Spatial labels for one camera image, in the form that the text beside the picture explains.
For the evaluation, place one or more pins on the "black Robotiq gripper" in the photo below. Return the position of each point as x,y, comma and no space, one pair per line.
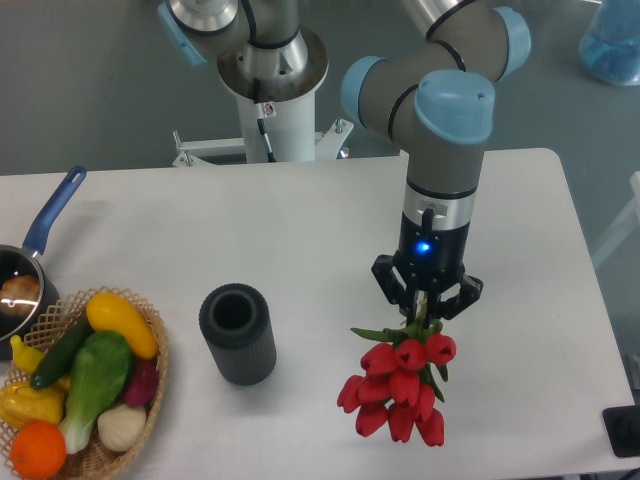
436,256

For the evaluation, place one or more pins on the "red tulip bouquet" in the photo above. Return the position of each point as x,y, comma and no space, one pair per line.
397,387

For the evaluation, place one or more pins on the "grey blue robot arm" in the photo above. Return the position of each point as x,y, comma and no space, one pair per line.
436,105

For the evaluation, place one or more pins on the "dark grey ribbed vase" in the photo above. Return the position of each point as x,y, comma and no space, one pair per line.
235,322

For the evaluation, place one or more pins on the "black device at edge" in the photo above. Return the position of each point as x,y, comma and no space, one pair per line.
622,427

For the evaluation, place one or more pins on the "purple red onion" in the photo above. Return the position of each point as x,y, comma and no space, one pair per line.
143,384

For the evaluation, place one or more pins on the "yellow squash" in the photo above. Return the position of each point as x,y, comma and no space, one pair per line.
107,311

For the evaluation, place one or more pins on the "green bok choy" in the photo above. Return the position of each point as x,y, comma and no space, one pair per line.
99,371

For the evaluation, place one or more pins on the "white garlic bulb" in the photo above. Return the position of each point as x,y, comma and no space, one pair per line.
120,426

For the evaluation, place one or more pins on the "woven wicker basket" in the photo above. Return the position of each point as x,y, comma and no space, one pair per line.
96,461

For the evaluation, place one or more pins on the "green cucumber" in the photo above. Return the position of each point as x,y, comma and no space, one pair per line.
58,360

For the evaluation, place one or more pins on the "yellow banana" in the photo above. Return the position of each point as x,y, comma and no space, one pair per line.
25,357

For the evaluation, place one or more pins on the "brown bread roll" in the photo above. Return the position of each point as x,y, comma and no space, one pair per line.
19,296

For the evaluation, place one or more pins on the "orange fruit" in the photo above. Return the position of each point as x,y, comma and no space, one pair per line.
38,451

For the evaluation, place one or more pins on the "yellow gourd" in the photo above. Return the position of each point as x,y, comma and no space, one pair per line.
22,405

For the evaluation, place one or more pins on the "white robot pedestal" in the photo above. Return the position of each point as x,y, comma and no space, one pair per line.
275,94

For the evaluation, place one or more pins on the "blue handled saucepan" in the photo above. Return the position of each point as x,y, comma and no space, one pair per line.
24,260

